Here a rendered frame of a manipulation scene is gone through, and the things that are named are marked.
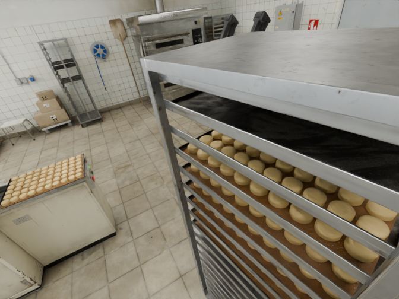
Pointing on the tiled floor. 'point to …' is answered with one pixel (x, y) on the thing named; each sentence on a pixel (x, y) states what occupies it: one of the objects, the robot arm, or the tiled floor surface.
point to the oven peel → (116, 26)
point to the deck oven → (167, 39)
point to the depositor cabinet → (18, 269)
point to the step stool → (18, 127)
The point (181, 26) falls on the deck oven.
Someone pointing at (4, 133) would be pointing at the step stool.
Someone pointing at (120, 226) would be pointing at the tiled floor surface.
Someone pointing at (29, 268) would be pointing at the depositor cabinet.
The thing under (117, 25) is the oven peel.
